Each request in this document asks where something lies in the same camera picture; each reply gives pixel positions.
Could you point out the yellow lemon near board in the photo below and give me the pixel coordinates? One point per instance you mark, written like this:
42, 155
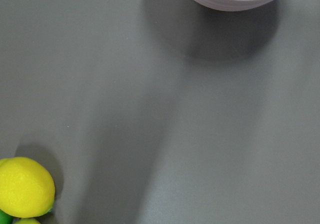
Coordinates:
27, 189

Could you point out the yellow lemon far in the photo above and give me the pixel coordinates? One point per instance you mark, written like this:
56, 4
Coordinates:
30, 220

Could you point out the green lime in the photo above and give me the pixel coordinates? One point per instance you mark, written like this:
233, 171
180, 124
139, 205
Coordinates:
5, 218

